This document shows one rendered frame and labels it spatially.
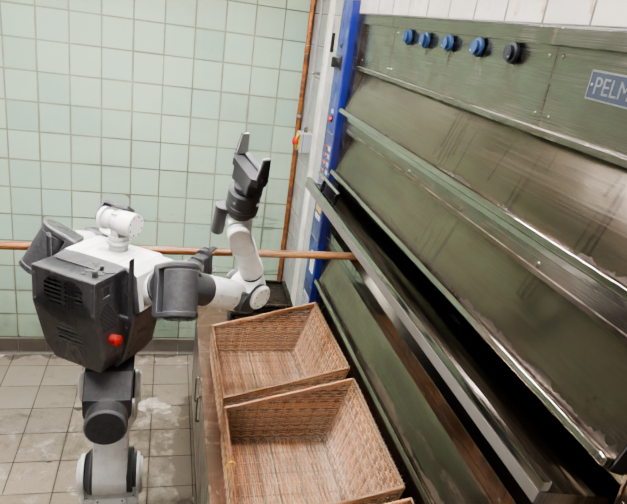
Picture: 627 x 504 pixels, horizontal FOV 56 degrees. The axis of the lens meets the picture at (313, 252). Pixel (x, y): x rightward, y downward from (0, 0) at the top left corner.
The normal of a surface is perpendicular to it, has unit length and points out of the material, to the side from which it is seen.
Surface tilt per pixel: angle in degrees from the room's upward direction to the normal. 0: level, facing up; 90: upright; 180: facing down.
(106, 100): 90
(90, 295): 90
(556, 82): 92
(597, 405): 70
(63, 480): 0
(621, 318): 90
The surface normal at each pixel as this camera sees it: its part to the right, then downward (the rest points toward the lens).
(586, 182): -0.86, -0.36
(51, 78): 0.22, 0.38
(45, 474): 0.13, -0.92
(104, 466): 0.25, 0.05
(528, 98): -0.97, -0.04
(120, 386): 0.25, -0.39
